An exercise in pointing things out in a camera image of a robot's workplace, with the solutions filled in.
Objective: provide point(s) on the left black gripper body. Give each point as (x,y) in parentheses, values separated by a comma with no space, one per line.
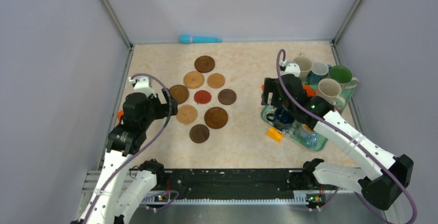
(157,110)

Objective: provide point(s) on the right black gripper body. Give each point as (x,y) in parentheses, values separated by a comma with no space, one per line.
(271,86)

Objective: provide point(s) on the cream seashell mug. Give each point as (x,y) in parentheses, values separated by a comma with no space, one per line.
(305,65)

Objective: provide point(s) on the medium brown round coaster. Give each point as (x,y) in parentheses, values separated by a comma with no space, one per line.
(180,93)

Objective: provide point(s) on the cork coaster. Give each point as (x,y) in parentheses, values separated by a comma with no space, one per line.
(187,114)

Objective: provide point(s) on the dark walnut coaster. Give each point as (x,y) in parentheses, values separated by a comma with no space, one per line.
(227,96)

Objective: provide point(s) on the woven rattan coaster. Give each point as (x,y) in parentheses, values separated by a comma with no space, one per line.
(193,80)

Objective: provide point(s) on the dark woven coaster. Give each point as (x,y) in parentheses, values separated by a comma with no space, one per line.
(199,133)

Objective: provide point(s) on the red round coaster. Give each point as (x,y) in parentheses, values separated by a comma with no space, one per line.
(202,97)

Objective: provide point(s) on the light wood coaster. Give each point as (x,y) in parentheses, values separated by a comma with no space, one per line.
(216,80)

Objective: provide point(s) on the large brown wooden saucer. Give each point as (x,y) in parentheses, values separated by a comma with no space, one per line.
(216,118)

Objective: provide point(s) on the dark brown grooved coaster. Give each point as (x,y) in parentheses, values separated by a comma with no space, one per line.
(204,64)

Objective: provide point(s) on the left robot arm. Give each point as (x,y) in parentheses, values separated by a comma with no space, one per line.
(109,203)

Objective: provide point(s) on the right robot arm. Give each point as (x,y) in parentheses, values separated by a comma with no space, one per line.
(381,176)

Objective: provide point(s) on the orange plastic cup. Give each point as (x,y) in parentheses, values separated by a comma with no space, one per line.
(309,91)

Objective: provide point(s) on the orange toy block piece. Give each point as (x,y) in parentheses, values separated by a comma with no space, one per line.
(120,114)

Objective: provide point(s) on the white blue mug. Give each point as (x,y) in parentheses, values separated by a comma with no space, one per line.
(318,71)

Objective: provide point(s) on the cream large mug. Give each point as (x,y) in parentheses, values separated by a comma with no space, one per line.
(330,90)

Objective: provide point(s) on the yellow toy block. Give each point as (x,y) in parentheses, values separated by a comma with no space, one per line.
(274,134)

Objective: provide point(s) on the green patterned tray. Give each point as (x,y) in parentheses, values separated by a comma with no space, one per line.
(346,94)

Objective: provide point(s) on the green mug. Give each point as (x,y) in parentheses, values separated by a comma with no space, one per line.
(343,76)

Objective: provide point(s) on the blue marker pen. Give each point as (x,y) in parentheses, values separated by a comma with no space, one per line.
(188,39)

